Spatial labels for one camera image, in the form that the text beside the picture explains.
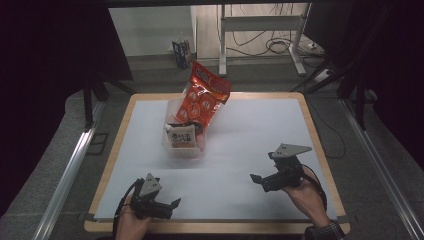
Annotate white table cover sheet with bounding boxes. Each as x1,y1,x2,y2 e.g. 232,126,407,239
94,98,338,223

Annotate thin black floor cable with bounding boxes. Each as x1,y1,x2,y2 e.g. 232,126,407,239
307,99,347,160

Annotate right hand-held gripper black cable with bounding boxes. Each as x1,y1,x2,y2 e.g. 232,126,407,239
300,164,329,212

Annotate wooden table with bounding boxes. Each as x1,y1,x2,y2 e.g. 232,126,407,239
83,92,352,235

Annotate black floor cable bundle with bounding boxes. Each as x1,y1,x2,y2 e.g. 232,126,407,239
225,3,327,58

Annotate white red spouted pouch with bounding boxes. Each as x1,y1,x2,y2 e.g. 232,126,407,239
162,122,198,149

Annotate aluminium rail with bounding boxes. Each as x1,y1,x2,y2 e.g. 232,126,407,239
32,100,108,240
339,98,424,240

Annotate black tripod stand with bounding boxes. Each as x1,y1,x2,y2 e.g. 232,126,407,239
289,58,368,132

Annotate person's left hand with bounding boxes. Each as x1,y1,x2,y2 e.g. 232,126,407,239
114,194,152,240

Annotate white metal desk frame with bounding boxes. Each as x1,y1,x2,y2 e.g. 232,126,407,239
217,3,313,79

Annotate white power strip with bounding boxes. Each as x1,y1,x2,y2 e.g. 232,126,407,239
313,68,332,84

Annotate clear plastic container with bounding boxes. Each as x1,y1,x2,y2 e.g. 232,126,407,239
161,97,207,161

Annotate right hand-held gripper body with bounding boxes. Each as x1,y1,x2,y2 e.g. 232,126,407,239
261,142,314,193

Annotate left hand-held gripper black cable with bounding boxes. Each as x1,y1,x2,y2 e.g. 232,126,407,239
111,179,142,236

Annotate person's right hand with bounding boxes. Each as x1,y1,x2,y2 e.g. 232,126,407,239
282,165,332,229

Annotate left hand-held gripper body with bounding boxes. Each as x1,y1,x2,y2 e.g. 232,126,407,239
129,172,175,221

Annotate black curtain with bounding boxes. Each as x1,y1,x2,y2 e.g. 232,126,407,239
0,0,135,218
302,0,424,169

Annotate blue carton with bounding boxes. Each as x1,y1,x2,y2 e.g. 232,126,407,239
171,37,195,70

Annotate large orange-red snack packet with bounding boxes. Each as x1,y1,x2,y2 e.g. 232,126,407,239
172,60,233,135

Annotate black metal stand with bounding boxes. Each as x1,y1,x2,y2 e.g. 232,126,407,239
81,73,138,132

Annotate hand-held gripper black cable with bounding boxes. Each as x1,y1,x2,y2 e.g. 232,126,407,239
111,179,142,236
300,164,329,212

